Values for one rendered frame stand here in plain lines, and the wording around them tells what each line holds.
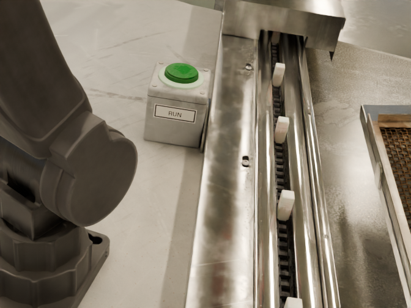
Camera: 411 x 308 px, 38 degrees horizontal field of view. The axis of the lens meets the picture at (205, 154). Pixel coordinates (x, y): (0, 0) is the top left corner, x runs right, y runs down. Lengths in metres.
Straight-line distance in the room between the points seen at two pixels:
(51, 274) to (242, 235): 0.18
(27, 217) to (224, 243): 0.18
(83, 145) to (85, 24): 0.60
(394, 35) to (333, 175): 0.50
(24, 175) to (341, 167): 0.42
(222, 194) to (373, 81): 0.45
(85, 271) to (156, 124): 0.24
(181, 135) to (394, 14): 0.68
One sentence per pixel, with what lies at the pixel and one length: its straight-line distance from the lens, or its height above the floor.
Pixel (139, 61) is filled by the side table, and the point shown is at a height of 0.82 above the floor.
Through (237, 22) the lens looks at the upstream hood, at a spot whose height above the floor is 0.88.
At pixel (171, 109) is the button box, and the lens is 0.69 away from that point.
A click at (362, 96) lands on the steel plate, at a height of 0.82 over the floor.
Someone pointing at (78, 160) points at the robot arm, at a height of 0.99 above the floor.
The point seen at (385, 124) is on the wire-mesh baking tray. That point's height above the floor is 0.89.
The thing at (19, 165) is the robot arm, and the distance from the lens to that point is 0.46.
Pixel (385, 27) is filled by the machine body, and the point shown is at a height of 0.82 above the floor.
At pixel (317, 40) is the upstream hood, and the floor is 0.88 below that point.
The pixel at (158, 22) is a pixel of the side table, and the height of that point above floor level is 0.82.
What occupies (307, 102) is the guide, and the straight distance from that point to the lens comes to 0.78.
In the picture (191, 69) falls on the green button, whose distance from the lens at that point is 0.71.
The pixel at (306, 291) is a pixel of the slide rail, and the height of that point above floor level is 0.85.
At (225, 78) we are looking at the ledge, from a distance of 0.79.
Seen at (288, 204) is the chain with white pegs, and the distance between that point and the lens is 0.61.
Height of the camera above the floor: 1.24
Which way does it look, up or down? 36 degrees down
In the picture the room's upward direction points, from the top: 10 degrees clockwise
